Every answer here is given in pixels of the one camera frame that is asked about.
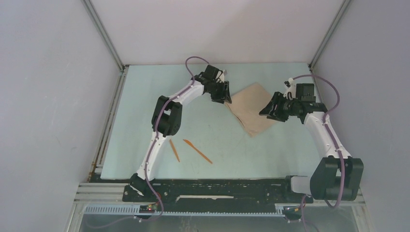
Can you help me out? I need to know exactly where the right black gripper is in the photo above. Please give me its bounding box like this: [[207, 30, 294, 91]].
[[259, 91, 300, 123]]

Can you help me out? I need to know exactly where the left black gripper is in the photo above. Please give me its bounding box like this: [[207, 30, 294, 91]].
[[208, 81, 232, 104]]

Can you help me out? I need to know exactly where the beige cloth napkin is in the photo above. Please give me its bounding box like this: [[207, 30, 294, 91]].
[[225, 82, 276, 137]]

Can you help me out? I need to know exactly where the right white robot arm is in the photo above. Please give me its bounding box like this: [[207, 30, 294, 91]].
[[259, 80, 364, 202]]

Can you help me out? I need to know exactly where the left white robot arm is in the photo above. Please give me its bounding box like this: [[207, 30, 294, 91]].
[[130, 65, 232, 201]]

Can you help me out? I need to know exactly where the orange plastic knife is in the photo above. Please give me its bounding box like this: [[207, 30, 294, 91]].
[[183, 139, 213, 164]]

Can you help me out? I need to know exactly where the orange plastic fork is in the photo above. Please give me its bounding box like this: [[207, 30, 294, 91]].
[[169, 139, 180, 162]]

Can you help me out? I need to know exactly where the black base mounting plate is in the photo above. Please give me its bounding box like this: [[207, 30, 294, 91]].
[[122, 178, 303, 213]]

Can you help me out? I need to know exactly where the aluminium frame rail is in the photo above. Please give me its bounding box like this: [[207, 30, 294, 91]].
[[74, 183, 366, 206]]

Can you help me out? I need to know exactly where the right corner aluminium post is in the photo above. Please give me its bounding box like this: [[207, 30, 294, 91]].
[[308, 0, 353, 71]]

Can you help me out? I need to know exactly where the corner aluminium post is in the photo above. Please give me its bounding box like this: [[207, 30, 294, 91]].
[[308, 0, 353, 71], [81, 0, 125, 72]]

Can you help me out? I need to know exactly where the white cable duct strip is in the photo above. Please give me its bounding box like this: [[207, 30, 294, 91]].
[[83, 204, 284, 217]]

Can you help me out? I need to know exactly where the left corner aluminium post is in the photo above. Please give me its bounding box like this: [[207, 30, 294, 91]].
[[81, 0, 125, 72]]

